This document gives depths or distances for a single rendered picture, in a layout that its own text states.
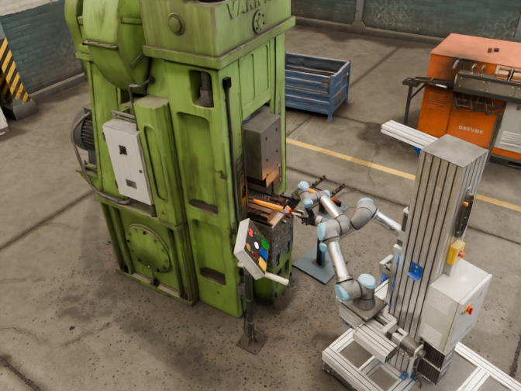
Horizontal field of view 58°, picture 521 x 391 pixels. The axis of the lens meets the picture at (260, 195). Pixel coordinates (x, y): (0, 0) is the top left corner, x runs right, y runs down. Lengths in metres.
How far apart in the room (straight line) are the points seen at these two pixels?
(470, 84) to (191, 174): 3.88
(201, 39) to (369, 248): 2.94
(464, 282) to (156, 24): 2.40
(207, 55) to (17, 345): 3.02
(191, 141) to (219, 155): 0.28
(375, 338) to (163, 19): 2.40
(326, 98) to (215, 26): 4.55
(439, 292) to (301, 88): 4.90
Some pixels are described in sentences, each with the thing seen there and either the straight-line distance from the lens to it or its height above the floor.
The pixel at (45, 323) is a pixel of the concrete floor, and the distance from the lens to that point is 4.74.
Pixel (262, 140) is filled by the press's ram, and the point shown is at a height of 1.69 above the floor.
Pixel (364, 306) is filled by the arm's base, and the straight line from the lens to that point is 3.28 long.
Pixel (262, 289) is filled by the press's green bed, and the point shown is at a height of 0.14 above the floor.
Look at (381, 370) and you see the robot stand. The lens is 3.79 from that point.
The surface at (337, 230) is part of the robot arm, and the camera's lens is 3.18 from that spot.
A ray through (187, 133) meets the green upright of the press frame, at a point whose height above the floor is 1.74.
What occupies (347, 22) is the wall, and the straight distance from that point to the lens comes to 11.39.
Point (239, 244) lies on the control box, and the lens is 3.19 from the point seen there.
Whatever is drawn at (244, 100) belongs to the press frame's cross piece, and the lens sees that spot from 3.28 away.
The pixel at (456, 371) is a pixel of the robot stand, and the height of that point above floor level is 0.21.
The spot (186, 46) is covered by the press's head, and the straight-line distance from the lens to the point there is 2.97.
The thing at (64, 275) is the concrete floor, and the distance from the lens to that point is 5.11.
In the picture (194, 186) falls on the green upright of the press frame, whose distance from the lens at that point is 3.61.
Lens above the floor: 3.31
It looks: 36 degrees down
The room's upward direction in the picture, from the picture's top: 3 degrees counter-clockwise
